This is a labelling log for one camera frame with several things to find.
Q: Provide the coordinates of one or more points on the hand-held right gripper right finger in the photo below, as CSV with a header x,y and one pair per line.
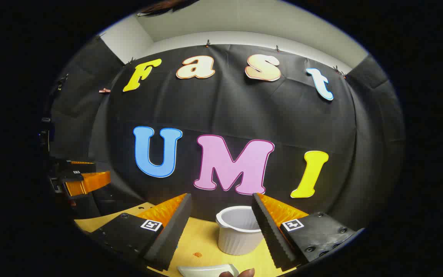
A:
x,y
269,234

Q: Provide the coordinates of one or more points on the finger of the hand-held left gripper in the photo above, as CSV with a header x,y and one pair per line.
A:
x,y
90,181

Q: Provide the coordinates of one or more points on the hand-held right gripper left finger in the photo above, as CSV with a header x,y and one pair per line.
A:
x,y
175,231

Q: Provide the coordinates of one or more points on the white ribbed garbage bin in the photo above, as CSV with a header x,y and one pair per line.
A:
x,y
238,238

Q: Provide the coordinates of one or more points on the white dustpan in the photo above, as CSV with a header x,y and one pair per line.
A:
x,y
206,271

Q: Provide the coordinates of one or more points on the wooden desktop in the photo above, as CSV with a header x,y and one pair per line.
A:
x,y
202,238

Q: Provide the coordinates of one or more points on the black backdrop cloth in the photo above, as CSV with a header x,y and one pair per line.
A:
x,y
244,115

